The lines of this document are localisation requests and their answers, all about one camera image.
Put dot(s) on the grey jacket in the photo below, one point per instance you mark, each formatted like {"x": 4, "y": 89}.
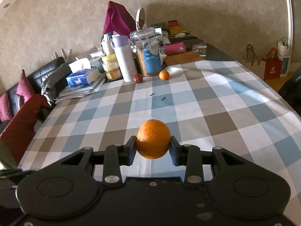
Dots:
{"x": 51, "y": 84}

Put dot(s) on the checked tablecloth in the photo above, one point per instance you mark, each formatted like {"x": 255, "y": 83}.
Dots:
{"x": 211, "y": 110}

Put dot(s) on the red box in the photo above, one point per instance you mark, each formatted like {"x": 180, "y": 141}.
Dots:
{"x": 173, "y": 24}

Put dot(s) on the beige paper bag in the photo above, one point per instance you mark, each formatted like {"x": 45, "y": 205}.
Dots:
{"x": 255, "y": 68}

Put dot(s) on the white door frame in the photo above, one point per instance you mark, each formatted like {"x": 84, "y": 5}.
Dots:
{"x": 288, "y": 9}

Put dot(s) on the blue and white bag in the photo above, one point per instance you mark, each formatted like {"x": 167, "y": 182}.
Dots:
{"x": 285, "y": 66}

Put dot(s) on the wooden cutting board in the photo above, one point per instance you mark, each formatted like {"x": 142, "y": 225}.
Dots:
{"x": 183, "y": 58}

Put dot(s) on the pink pencil case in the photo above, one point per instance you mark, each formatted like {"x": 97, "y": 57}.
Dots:
{"x": 175, "y": 48}

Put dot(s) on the blue tissue pack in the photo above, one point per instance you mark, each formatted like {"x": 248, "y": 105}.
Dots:
{"x": 77, "y": 78}

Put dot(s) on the white computer mouse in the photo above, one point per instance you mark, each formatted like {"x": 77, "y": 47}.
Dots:
{"x": 181, "y": 35}

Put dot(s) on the small white bottle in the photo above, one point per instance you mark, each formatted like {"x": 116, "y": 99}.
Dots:
{"x": 107, "y": 48}

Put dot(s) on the clear jar with blue label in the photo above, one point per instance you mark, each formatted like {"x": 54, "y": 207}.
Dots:
{"x": 150, "y": 61}

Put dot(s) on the black leather sofa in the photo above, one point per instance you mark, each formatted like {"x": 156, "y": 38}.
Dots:
{"x": 37, "y": 75}

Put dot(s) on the ceiling downlight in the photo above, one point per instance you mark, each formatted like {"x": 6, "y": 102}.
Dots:
{"x": 7, "y": 5}

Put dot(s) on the metal rods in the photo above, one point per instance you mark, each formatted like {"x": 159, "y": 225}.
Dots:
{"x": 61, "y": 54}

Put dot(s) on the white paper bag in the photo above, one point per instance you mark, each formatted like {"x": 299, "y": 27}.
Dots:
{"x": 283, "y": 48}

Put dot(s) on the white bottle with purple lid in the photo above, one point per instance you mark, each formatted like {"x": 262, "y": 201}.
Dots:
{"x": 125, "y": 61}

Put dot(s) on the dark red passion fruit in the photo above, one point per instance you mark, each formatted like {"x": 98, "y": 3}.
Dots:
{"x": 138, "y": 78}

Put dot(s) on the magenta bag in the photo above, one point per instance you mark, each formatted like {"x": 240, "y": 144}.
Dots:
{"x": 117, "y": 18}

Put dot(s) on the large pink cushion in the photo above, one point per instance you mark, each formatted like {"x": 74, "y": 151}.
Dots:
{"x": 24, "y": 88}

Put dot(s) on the white crumpled tissue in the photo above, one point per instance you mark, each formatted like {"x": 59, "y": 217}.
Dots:
{"x": 78, "y": 64}

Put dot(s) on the yellow box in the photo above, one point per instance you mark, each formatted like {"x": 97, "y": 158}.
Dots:
{"x": 175, "y": 31}

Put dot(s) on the white printed cloth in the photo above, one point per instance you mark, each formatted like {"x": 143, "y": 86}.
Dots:
{"x": 162, "y": 56}

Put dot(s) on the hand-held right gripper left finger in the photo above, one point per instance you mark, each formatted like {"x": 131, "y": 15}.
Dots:
{"x": 131, "y": 150}

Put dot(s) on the colourful card packet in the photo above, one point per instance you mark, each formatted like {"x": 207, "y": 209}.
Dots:
{"x": 199, "y": 49}

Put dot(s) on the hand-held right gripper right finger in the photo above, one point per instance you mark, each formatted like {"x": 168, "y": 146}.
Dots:
{"x": 173, "y": 150}

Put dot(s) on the yellow-lid jar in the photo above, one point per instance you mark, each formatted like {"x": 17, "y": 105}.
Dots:
{"x": 111, "y": 69}

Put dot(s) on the small pink cushion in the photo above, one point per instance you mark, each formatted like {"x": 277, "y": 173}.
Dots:
{"x": 6, "y": 107}

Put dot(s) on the black puffy jacket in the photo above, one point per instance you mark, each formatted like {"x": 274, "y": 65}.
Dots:
{"x": 292, "y": 89}

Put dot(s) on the red blanket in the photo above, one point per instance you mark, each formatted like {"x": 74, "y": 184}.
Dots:
{"x": 21, "y": 122}

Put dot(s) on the stack of books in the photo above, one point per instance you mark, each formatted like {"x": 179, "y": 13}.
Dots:
{"x": 77, "y": 90}

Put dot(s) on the red gift bag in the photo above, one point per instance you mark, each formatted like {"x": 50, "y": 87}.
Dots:
{"x": 272, "y": 69}

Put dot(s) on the black flat device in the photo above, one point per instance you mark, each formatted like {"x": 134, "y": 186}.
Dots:
{"x": 181, "y": 40}

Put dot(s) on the round white mirror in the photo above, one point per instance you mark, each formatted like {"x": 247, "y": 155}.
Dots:
{"x": 141, "y": 16}

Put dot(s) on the small orange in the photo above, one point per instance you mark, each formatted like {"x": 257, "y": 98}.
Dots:
{"x": 164, "y": 75}

